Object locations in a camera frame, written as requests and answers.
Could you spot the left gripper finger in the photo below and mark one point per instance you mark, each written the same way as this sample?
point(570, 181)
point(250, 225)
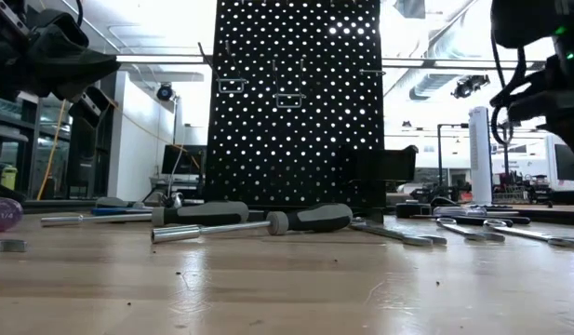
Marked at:
point(72, 56)

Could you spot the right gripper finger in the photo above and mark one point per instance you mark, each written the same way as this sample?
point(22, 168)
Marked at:
point(533, 100)

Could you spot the black perforated pegboard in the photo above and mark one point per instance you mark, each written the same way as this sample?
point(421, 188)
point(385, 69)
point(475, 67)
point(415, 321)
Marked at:
point(291, 163)

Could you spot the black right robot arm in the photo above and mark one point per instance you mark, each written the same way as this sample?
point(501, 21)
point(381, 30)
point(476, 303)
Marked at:
point(524, 23)

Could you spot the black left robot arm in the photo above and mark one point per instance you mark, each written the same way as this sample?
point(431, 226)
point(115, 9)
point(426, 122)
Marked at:
point(3, 14)

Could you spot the chrome double-prong peg hook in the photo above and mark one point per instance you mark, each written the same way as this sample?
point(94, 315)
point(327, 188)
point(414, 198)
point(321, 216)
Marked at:
point(232, 79)
point(289, 94)

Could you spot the chrome loop peg hook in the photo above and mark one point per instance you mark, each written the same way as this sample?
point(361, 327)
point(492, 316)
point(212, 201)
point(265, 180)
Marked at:
point(372, 72)

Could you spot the black ceiling fixture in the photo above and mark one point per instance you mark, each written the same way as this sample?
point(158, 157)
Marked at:
point(468, 85)

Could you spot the black computer monitor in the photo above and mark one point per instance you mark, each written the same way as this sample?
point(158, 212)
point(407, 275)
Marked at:
point(184, 160)
point(570, 163)

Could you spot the dark glass shelf cabinet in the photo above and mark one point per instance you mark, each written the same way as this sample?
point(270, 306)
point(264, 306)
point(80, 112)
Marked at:
point(17, 139)

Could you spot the ceiling strip light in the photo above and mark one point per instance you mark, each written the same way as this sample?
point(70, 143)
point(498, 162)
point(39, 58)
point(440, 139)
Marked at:
point(161, 59)
point(454, 63)

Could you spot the black tall speaker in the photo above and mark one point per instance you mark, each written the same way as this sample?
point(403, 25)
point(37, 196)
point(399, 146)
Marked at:
point(84, 153)

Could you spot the black bent pole stand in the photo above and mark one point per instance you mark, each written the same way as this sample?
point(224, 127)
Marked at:
point(439, 153)

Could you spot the yellow-green container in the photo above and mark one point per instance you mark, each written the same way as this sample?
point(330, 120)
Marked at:
point(9, 179)

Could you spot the black markers on right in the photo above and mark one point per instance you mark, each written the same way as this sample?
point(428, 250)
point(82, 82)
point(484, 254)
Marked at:
point(477, 221)

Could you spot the black plastic parts bin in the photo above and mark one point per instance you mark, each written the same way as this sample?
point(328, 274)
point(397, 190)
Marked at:
point(389, 165)

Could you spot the clear safety glasses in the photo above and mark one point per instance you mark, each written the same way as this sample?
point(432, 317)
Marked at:
point(175, 200)

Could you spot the black camera on pole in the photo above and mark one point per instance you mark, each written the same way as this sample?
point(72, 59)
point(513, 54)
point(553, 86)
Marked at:
point(165, 92)

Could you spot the ribbed ventilation duct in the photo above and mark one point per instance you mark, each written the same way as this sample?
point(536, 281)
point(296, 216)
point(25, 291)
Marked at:
point(431, 86)

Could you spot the black aluminium table frame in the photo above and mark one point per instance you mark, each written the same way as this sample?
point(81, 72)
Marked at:
point(58, 203)

